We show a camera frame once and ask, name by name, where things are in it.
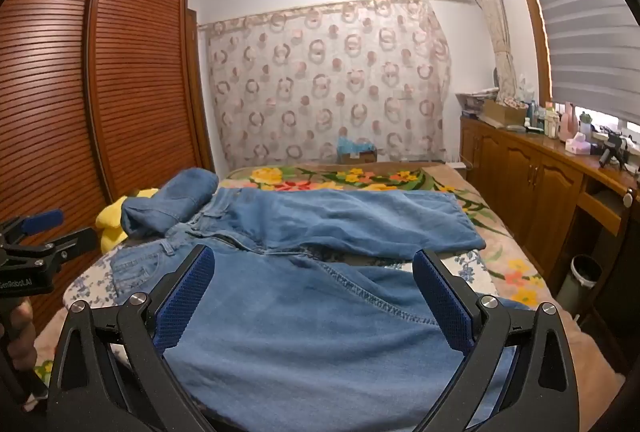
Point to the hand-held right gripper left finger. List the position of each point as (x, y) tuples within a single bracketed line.
[(185, 297)]

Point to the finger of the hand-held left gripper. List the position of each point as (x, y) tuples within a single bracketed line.
[(42, 222), (75, 243)]

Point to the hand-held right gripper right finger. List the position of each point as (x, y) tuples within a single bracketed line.
[(445, 302)]

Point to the blue denim jeans pants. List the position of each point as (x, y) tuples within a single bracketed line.
[(300, 337)]

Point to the person's left hand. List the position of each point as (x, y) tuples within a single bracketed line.
[(20, 332)]

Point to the blue and white floral cloth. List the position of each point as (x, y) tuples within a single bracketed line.
[(90, 282)]

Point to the yellow plush toy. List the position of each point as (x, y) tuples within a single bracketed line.
[(112, 217)]

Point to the flower printed beige blanket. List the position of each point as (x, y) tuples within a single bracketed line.
[(510, 262)]

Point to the grey trash bin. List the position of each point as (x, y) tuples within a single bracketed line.
[(580, 282)]

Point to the long wooden side cabinet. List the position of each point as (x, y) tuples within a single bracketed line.
[(525, 177)]

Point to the brown slatted wooden wardrobe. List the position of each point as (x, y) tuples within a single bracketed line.
[(125, 86)]

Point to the blue plastic bag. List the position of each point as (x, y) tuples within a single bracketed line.
[(352, 145)]

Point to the open cardboard box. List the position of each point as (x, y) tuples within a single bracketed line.
[(502, 111)]

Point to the stack of papers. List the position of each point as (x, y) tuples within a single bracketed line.
[(472, 101)]

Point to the pink tissue box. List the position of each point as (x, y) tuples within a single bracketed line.
[(578, 145)]

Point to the white bottle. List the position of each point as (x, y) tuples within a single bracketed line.
[(550, 121)]

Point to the pink bottle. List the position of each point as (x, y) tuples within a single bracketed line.
[(568, 121)]

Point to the small black tripod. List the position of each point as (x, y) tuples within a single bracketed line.
[(612, 149)]

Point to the beige tied side curtain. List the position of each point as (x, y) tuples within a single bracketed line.
[(495, 36)]

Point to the grey striped window blind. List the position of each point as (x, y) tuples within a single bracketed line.
[(585, 26)]

